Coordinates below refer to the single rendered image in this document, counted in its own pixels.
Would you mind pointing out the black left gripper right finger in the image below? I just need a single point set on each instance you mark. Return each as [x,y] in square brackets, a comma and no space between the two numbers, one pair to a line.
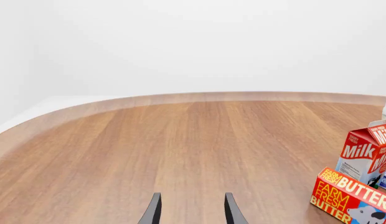
[233,213]

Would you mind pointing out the red butter box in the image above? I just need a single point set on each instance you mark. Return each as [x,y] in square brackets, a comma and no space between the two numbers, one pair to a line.
[351,198]

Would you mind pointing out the red and white milk carton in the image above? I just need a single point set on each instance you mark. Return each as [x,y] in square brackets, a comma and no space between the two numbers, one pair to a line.
[365,154]

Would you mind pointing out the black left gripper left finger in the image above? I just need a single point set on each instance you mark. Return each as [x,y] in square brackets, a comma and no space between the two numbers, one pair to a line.
[153,212]

